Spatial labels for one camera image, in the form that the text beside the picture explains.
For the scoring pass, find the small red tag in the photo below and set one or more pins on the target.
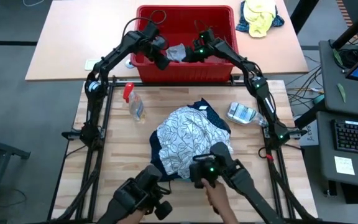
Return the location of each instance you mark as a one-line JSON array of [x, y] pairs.
[[269, 157]]

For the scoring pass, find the white paper label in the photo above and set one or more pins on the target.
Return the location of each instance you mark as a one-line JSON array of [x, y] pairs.
[[311, 137]]

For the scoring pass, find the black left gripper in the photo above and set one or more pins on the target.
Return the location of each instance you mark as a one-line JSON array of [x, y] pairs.
[[151, 43]]

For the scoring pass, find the light grey garment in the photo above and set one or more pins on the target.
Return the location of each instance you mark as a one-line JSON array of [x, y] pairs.
[[176, 53]]

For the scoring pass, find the white round desk grommet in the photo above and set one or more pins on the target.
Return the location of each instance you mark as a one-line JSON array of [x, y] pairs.
[[130, 64]]

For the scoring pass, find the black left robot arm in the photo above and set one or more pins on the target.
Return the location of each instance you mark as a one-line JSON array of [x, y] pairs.
[[95, 93]]

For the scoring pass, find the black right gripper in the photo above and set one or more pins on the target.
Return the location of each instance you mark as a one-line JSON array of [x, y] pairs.
[[205, 42]]

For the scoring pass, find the white leaf print garment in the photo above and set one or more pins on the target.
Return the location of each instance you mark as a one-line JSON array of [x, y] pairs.
[[188, 140]]

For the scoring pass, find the green leaf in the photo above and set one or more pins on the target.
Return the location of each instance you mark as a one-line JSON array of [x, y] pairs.
[[341, 92], [337, 56]]

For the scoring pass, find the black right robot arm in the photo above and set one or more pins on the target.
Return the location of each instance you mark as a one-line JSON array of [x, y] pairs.
[[259, 90]]

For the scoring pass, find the navy patterned garment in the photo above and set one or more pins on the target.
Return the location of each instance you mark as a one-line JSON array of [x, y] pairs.
[[217, 119]]

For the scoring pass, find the large red plastic laundry bin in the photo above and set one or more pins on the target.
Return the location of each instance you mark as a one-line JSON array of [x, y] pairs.
[[182, 71]]

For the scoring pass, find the Windex spray bottle red trigger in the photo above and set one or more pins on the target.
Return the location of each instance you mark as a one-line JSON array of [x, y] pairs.
[[135, 105]]

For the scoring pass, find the yellow cloth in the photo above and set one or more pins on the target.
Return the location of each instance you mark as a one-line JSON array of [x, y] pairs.
[[259, 18]]

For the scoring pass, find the black keyboard blue backlight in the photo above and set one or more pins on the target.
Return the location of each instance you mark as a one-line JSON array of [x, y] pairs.
[[356, 137]]

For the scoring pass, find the white sticky note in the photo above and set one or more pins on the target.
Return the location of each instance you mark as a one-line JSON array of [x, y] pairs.
[[344, 165]]

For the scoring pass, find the black aluminium table frame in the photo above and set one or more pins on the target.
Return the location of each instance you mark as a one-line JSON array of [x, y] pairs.
[[166, 84]]

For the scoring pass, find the grey desk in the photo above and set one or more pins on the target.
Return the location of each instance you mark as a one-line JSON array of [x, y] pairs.
[[331, 81], [325, 161]]

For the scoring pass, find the clear spray bottle green nozzle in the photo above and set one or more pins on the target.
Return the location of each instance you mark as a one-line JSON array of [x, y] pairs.
[[244, 113]]

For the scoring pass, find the beige side table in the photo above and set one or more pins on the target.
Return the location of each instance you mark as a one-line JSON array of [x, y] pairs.
[[73, 40]]

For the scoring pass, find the black diagonal pole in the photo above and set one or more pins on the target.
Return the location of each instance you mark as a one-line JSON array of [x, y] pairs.
[[353, 28], [303, 15]]

